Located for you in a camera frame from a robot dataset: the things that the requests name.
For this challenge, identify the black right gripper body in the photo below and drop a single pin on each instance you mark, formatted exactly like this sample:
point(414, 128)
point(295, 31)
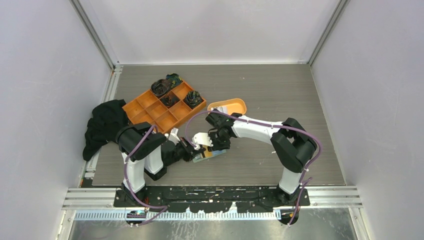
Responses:
point(224, 143)

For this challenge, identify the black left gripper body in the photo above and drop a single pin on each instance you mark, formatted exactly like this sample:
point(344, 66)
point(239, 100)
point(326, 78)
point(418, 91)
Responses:
point(182, 150)

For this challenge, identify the green card holder wallet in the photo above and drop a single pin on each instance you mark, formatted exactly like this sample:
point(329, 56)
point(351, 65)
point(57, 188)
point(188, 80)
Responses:
point(222, 152)

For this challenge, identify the silver Chlitina card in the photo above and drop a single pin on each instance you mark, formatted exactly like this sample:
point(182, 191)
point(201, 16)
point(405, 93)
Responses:
point(222, 109)

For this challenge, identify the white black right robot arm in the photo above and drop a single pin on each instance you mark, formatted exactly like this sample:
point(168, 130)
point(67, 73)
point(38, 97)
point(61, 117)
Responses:
point(292, 144)

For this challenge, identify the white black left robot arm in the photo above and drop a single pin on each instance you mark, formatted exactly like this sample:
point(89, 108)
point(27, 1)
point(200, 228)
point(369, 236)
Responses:
point(146, 151)

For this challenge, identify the yellow oval tray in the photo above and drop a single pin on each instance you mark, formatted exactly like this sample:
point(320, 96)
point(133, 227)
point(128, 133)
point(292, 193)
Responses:
point(235, 105)

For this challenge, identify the orange wooden divider box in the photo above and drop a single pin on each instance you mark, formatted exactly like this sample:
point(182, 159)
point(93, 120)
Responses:
point(148, 108)

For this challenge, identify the green patterned rolled sock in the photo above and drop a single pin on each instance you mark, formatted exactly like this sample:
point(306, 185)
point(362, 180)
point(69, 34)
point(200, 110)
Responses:
point(193, 99)

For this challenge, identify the dark rolled sock centre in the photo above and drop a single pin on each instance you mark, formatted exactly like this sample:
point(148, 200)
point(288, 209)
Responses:
point(169, 99)

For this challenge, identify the dark rolled sock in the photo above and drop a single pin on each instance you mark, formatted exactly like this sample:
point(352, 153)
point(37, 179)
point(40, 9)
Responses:
point(169, 99)
point(161, 87)
point(174, 79)

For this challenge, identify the dark rolled sock left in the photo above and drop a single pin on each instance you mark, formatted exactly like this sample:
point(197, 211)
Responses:
point(161, 87)

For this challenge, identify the black cloth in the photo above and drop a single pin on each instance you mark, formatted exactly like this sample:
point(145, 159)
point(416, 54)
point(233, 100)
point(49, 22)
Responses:
point(107, 119)

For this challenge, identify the dark rolled sock top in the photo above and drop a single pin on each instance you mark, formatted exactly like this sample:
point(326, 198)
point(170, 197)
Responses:
point(174, 79)

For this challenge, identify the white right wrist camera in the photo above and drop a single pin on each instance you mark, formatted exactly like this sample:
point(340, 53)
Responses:
point(200, 139)

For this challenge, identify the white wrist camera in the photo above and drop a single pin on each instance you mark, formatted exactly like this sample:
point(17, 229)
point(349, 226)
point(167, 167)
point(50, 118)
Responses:
point(173, 136)
point(200, 139)

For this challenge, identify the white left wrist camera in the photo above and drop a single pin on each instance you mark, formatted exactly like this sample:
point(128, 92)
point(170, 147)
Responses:
point(173, 136)

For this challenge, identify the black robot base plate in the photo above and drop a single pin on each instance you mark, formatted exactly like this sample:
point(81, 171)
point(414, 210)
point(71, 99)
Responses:
point(219, 199)

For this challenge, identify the aluminium frame rail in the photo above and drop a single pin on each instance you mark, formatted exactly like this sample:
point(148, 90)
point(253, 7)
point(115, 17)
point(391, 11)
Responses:
point(113, 204)

